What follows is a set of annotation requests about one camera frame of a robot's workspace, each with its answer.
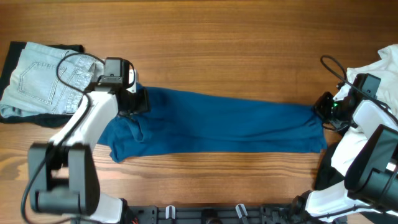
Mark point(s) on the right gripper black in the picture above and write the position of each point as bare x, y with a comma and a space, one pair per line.
322, 106

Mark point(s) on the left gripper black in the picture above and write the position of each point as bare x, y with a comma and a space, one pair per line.
143, 102

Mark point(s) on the blue t-shirt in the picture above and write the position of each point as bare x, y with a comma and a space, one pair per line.
183, 121

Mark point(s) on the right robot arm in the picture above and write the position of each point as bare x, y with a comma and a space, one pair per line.
370, 183

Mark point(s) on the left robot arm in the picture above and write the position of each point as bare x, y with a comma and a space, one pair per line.
62, 174

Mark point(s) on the light blue denim jeans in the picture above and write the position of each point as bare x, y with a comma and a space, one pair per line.
37, 84

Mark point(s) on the white garment pile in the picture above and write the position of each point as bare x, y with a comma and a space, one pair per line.
368, 116

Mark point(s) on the black folded garment left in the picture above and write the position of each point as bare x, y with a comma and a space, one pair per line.
10, 63

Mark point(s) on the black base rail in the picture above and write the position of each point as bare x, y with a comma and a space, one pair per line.
238, 214

